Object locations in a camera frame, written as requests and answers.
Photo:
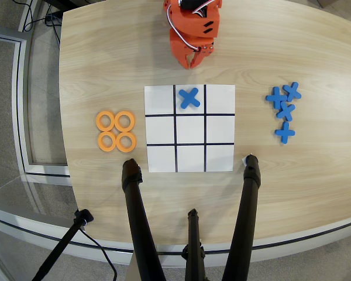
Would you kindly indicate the grey metal partition frame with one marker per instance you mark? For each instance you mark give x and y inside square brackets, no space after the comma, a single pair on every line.
[19,117]

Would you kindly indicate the black tripod leg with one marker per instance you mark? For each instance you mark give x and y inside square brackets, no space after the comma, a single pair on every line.
[137,210]
[245,210]
[194,243]

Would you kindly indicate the white tic-tac-toe grid sheet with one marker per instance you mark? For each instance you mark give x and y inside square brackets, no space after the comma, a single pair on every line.
[161,130]

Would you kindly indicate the blue foam cross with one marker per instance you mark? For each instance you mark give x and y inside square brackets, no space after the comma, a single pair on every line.
[276,97]
[293,91]
[285,132]
[189,98]
[285,111]

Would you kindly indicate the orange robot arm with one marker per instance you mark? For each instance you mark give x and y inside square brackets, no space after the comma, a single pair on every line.
[193,20]

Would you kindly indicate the thin black stand pole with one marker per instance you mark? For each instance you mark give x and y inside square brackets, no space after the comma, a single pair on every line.
[61,243]

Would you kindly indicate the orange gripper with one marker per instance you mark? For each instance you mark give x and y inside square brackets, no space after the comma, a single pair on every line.
[181,47]

